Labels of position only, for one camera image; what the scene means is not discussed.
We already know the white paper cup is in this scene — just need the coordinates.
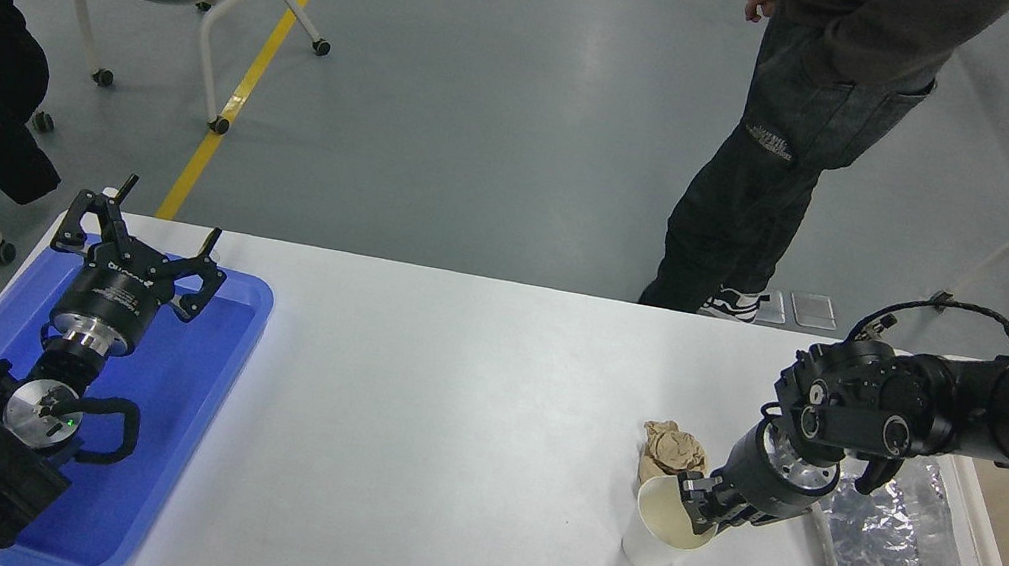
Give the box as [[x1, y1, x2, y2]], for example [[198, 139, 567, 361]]
[[617, 469, 727, 566]]

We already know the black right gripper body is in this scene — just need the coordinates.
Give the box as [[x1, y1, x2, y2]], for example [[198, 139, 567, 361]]
[[704, 414, 832, 542]]

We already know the crumpled tan paper ball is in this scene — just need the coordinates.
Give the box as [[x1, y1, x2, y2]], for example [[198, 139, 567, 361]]
[[633, 417, 713, 497]]

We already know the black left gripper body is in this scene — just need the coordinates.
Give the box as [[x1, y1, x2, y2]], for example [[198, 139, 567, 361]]
[[50, 238, 181, 348]]

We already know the blue plastic tray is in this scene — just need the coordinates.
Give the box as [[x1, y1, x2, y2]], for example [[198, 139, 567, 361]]
[[0, 228, 279, 566]]

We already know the metal floor plate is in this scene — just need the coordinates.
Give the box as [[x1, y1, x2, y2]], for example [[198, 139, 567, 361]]
[[755, 287, 791, 325], [787, 290, 842, 332]]

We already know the standing person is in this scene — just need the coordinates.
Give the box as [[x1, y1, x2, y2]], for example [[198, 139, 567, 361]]
[[637, 0, 1009, 359]]

